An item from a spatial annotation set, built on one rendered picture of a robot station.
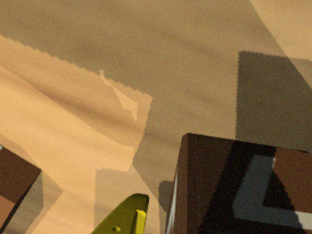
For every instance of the brown number cube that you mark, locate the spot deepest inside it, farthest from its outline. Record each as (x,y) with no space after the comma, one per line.
(226,186)

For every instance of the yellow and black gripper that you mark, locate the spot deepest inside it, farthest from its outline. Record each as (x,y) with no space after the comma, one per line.
(128,217)

